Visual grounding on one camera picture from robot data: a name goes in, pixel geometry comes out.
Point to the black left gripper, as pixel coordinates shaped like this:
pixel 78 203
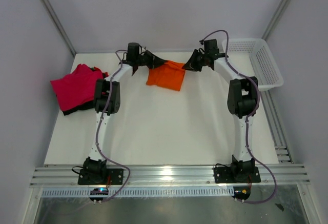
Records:
pixel 154 61

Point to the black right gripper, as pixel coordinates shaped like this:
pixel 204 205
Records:
pixel 191 65

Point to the orange t shirt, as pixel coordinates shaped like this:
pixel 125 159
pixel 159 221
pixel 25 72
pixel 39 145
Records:
pixel 170 76

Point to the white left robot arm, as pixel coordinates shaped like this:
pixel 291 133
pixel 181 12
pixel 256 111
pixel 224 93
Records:
pixel 99 169

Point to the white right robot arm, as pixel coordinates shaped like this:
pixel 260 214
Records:
pixel 242 103

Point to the red folded t shirt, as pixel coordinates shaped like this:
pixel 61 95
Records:
pixel 96 69

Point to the white plastic basket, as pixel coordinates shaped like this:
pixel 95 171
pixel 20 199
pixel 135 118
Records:
pixel 252 57

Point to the pink folded t shirt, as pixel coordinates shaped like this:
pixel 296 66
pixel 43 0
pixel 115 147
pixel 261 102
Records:
pixel 74 88

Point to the right controller board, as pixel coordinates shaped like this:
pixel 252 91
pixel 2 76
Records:
pixel 241 194

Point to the controller board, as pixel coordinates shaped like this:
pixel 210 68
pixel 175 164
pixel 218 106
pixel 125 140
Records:
pixel 241 194
pixel 98 194

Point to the left controller board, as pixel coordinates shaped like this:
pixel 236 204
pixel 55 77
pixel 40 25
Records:
pixel 98 194

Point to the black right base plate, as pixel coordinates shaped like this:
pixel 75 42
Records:
pixel 225 175

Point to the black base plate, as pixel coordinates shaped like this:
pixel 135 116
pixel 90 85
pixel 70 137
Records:
pixel 107 177
pixel 225 175

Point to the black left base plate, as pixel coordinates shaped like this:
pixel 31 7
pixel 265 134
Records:
pixel 107 177

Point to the slotted grey cable duct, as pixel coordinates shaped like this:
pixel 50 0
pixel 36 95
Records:
pixel 126 192

